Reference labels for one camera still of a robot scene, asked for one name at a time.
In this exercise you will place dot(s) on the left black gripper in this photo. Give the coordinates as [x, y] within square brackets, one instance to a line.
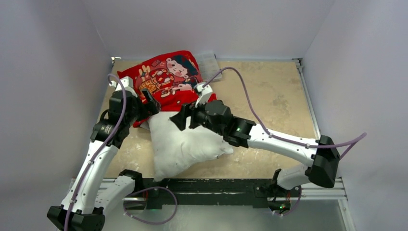
[150, 108]

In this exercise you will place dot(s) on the red printed pillowcase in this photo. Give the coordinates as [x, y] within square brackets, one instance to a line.
[170, 78]

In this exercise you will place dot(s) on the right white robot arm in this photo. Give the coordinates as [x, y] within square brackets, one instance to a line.
[319, 159]

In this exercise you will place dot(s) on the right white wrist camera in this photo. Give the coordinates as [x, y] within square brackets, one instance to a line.
[204, 92]

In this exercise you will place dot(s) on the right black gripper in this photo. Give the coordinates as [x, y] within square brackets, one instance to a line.
[190, 115]

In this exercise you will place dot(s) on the white pillow insert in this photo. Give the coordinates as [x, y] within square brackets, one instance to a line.
[177, 150]

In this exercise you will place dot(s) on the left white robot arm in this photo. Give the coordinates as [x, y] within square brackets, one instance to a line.
[85, 208]

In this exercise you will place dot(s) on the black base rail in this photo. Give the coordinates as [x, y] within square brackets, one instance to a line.
[257, 193]

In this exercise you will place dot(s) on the clear plastic organizer box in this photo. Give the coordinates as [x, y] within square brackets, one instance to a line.
[208, 64]

